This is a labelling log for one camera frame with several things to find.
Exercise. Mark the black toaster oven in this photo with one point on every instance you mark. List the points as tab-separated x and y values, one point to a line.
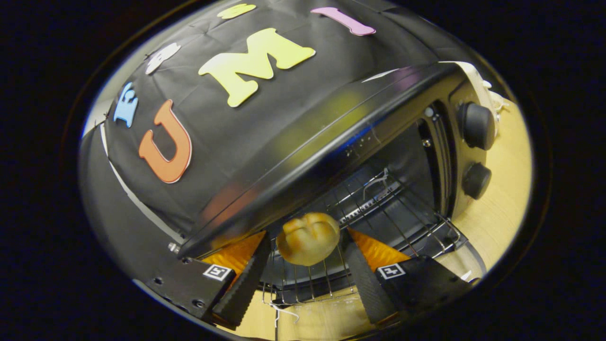
331	137

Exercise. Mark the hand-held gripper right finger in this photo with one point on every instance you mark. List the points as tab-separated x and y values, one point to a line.
368	284

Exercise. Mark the white pop-up toaster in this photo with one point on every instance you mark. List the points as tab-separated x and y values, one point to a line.
476	80

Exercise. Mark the golden bread bun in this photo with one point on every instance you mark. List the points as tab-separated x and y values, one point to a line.
307	239

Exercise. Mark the black backdrop cloth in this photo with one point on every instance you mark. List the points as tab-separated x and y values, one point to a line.
227	123

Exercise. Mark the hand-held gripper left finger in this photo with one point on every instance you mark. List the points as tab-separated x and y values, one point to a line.
244	284

